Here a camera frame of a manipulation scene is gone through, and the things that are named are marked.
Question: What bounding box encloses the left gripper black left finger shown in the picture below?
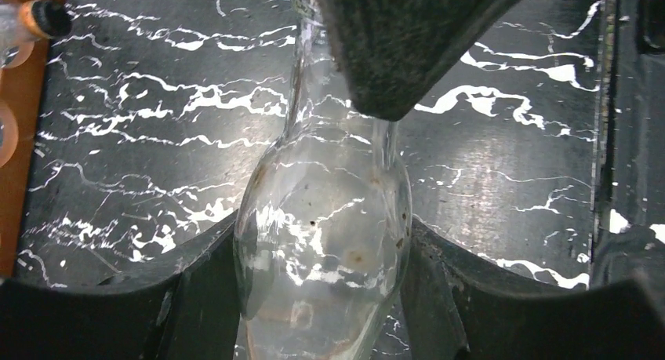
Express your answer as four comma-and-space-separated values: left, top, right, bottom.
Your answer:
1, 216, 239, 359

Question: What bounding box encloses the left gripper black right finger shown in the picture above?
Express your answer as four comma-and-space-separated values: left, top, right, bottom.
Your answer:
401, 221, 664, 359

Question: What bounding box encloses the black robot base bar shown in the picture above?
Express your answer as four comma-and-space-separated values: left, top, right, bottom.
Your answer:
591, 0, 664, 289

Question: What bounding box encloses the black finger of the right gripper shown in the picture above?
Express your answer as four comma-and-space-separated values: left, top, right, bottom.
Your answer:
316, 0, 521, 122

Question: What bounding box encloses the brown wooden wine rack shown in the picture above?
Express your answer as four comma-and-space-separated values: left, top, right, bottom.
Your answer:
0, 0, 67, 278

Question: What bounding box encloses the clear bottle with gold cap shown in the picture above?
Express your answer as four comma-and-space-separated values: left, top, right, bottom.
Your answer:
1, 0, 72, 69

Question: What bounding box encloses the clear bottle without cap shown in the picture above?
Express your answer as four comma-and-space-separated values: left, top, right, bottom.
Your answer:
234, 0, 412, 359

